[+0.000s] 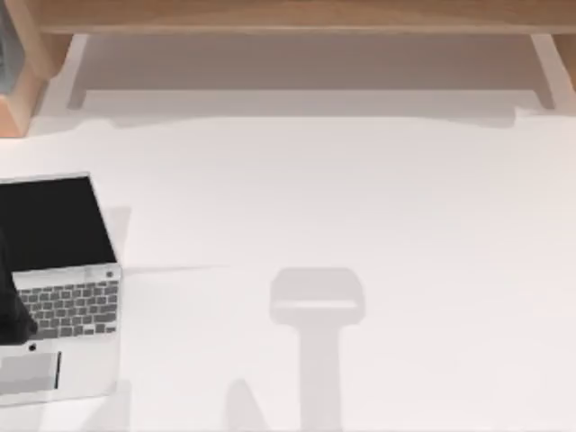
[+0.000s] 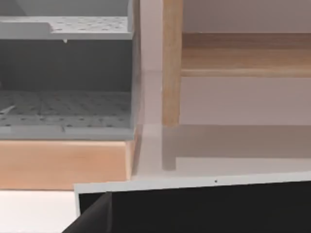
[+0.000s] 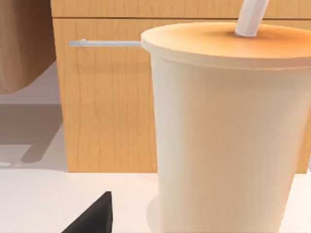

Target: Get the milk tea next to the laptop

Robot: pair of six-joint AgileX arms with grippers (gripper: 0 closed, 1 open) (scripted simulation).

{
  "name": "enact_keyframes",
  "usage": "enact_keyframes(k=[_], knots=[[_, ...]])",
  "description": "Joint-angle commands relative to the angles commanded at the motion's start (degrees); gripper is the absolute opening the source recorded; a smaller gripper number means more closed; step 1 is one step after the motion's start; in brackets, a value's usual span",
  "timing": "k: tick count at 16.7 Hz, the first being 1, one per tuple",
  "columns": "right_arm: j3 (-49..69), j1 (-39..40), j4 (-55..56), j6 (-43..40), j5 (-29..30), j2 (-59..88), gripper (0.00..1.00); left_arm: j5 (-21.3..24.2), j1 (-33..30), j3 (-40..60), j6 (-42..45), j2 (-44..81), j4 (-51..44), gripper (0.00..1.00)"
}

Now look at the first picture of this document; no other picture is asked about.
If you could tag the wooden shelf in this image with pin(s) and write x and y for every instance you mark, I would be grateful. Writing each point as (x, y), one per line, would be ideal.
(288, 18)

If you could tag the silver open laptop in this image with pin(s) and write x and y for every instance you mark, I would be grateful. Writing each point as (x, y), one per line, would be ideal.
(76, 310)

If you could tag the wooden cupboard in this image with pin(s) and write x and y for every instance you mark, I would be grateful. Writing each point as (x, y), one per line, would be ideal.
(27, 67)

